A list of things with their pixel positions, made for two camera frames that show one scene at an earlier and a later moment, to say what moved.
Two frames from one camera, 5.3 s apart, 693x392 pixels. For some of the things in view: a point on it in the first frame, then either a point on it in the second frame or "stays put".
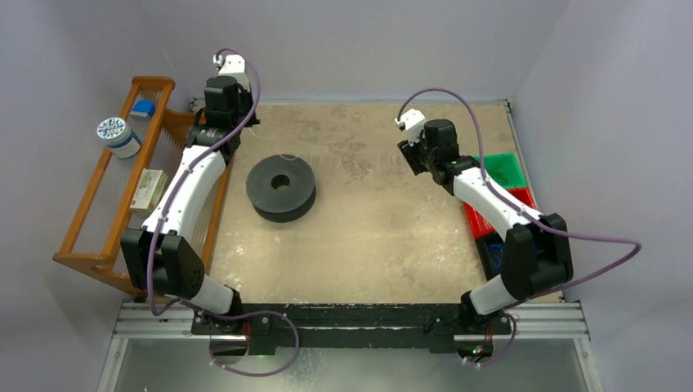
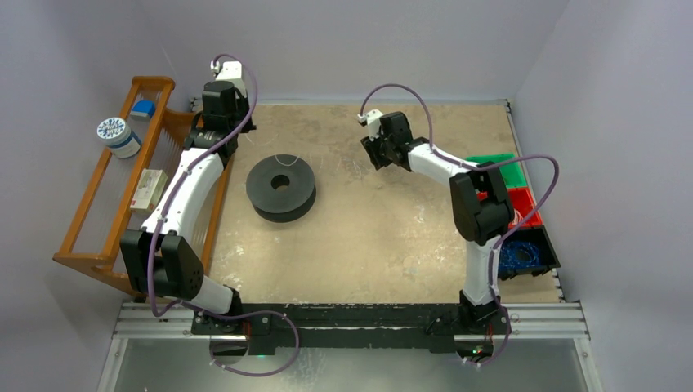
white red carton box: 149,188 stays put
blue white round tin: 116,134 stays put
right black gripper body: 410,157 to 376,149
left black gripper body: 246,102 stays put
